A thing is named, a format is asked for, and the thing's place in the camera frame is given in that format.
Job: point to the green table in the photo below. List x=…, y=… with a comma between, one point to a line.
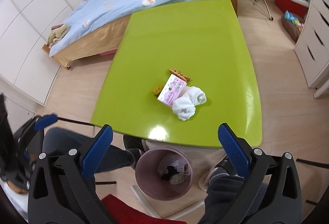
x=185, y=46

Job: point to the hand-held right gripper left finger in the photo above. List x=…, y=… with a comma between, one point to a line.
x=97, y=152

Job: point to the white drawer unit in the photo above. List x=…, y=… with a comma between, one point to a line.
x=316, y=41

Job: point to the red cloth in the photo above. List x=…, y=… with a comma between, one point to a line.
x=128, y=211

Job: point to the white slipper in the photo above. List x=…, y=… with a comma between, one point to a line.
x=205, y=180

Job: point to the person's left leg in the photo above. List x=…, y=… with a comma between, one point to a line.
x=64, y=141

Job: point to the bed with blue sheet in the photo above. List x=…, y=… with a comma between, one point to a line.
x=90, y=44

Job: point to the mauve trash bin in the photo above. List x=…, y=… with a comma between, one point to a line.
x=146, y=177

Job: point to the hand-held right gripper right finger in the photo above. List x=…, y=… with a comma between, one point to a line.
x=234, y=152

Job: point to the brown basket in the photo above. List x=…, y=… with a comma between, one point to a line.
x=289, y=28

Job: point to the black slipper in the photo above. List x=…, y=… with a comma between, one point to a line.
x=131, y=140

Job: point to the person's right leg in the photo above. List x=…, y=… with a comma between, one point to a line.
x=221, y=195

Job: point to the wooden clothespin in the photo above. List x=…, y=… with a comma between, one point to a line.
x=180, y=74

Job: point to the white pipe frame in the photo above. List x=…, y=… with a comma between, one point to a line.
x=144, y=200

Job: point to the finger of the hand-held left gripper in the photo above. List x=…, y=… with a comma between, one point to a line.
x=46, y=121

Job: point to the red storage box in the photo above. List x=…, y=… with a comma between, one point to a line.
x=282, y=0

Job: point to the small yellow knitted item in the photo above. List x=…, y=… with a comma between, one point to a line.
x=156, y=90

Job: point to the white wardrobe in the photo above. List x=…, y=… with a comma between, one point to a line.
x=25, y=33

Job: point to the pink printed packet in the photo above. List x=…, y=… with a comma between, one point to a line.
x=171, y=91

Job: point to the person's left hand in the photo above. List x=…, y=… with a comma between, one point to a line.
x=16, y=186

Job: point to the teal toy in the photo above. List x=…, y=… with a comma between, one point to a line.
x=290, y=16

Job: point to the black chair base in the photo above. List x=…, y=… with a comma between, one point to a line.
x=77, y=122

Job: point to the person's leg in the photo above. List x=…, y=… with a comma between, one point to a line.
x=64, y=141
x=221, y=195

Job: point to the black socks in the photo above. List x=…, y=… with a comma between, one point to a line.
x=169, y=171

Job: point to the white socks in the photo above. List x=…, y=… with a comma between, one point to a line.
x=187, y=103

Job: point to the light blue printed blanket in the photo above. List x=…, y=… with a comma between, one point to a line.
x=115, y=5

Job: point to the folded beige towel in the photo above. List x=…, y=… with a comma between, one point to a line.
x=57, y=33

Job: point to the light green sock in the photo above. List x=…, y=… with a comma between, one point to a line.
x=177, y=179

